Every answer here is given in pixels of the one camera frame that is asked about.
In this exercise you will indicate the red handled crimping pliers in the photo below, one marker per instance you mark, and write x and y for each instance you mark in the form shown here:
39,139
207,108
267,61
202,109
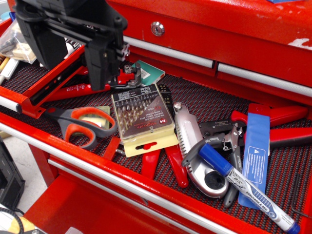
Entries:
281,135

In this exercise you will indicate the red tool chest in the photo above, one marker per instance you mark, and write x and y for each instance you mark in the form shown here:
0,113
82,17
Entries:
251,49

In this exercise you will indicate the clear bag of erasers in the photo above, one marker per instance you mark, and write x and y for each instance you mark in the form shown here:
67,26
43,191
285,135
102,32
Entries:
14,45

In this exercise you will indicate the yellow green sticky notepad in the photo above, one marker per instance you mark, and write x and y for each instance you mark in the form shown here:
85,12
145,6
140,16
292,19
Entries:
98,120

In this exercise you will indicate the blue BIC whiteboard marker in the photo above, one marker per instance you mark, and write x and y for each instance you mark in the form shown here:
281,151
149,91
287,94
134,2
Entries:
249,190

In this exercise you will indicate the silver drawer lock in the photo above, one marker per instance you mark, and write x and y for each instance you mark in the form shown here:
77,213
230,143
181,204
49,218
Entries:
157,29

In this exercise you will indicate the teal small box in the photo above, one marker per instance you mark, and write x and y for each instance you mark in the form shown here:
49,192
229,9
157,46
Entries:
150,74

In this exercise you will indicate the red grey scissors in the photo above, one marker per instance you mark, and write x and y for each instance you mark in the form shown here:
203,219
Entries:
70,123

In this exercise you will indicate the red wire stripper tool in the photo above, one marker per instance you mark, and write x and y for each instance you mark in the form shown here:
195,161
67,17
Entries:
128,77

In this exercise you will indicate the drill bit set case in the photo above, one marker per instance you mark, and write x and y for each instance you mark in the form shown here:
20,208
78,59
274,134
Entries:
144,121

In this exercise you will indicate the small open red drawer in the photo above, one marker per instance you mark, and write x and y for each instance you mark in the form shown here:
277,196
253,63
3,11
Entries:
30,85

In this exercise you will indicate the black Expo marker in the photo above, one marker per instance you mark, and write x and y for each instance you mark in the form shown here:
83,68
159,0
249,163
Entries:
71,46

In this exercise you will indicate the silver utility knife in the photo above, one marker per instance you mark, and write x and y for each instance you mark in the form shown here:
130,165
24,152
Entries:
203,176

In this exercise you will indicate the black red drawer liner mat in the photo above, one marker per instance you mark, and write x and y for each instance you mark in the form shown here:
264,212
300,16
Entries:
100,196

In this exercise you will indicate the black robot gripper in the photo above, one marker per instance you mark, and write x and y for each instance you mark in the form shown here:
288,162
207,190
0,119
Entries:
93,23

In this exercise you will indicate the black box on floor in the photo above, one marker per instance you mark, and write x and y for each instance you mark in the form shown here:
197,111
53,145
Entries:
11,181

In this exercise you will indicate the black hex key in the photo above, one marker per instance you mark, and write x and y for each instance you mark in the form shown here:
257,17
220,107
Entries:
295,198

